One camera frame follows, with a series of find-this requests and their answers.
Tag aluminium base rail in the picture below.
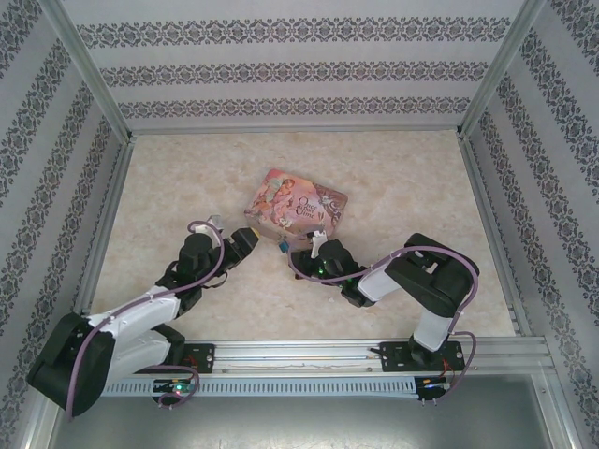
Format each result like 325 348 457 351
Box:
46 339 556 375

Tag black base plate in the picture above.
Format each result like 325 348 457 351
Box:
180 343 217 375
378 340 465 375

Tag pink illustrated tin box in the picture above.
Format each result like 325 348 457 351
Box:
242 168 348 242

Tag grey metal sheet panel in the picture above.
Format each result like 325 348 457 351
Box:
49 373 562 449

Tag aluminium frame crossbar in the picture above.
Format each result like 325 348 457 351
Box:
128 123 462 138

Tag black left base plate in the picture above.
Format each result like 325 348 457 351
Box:
180 343 217 375

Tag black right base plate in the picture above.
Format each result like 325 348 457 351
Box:
378 340 465 375

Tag grey slotted cable duct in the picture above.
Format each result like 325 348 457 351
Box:
100 376 418 399

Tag aluminium frame post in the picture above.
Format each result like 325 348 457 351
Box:
36 0 135 144
457 0 548 139

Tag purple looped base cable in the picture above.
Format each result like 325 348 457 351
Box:
138 365 198 409

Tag left circuit board green light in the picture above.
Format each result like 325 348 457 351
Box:
150 379 196 398

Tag aluminium frame side bar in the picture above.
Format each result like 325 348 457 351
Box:
63 138 137 342
458 134 534 338

